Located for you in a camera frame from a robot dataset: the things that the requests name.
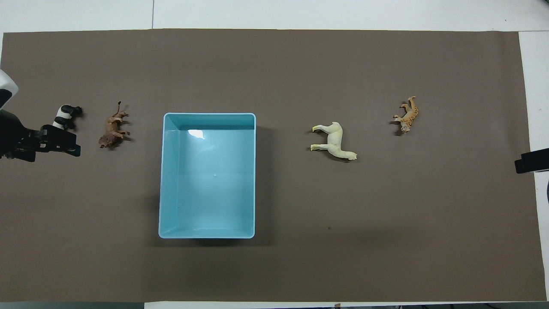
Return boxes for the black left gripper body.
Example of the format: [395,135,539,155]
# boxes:
[0,109,44,163]

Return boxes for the black and white panda toy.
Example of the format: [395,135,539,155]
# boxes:
[52,104,83,131]

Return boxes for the brown lion toy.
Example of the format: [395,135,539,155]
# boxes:
[98,101,130,149]

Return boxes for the orange tiger toy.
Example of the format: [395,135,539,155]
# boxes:
[393,96,419,134]

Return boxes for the cream horse toy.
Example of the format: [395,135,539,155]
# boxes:
[311,121,358,161]

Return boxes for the light blue storage box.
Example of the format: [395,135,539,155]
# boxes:
[158,112,256,239]

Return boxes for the brown table mat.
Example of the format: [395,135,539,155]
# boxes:
[0,28,548,303]

